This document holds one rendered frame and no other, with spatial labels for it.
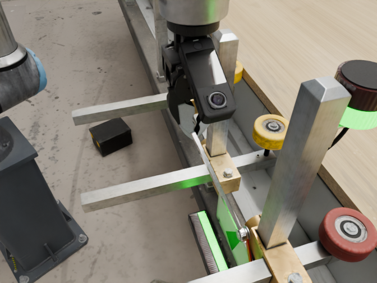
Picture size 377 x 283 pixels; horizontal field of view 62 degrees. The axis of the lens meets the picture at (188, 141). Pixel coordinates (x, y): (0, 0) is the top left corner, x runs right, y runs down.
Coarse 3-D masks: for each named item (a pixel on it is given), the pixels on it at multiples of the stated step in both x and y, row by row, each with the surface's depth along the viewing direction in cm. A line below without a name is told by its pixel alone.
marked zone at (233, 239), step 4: (228, 232) 66; (232, 232) 63; (228, 236) 67; (232, 236) 64; (236, 236) 61; (228, 240) 67; (232, 240) 65; (236, 240) 62; (232, 244) 65; (236, 244) 62; (232, 248) 66
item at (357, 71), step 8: (344, 64) 33; (352, 64) 33; (360, 64) 33; (368, 64) 33; (376, 64) 33; (344, 72) 31; (352, 72) 31; (360, 72) 31; (368, 72) 31; (376, 72) 31; (352, 80) 30; (360, 80) 30; (368, 80) 30; (376, 80) 30; (368, 88) 30; (376, 88) 29; (344, 128) 36
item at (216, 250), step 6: (204, 216) 73; (204, 222) 72; (204, 228) 71; (210, 228) 71; (210, 234) 70; (210, 240) 69; (216, 240) 69; (210, 246) 68; (216, 246) 68; (216, 252) 67; (216, 258) 66; (222, 258) 66; (222, 264) 65; (222, 270) 64
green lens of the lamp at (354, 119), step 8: (344, 112) 32; (352, 112) 31; (360, 112) 31; (368, 112) 31; (376, 112) 31; (344, 120) 32; (352, 120) 32; (360, 120) 32; (368, 120) 32; (376, 120) 32; (352, 128) 33; (360, 128) 32; (368, 128) 32
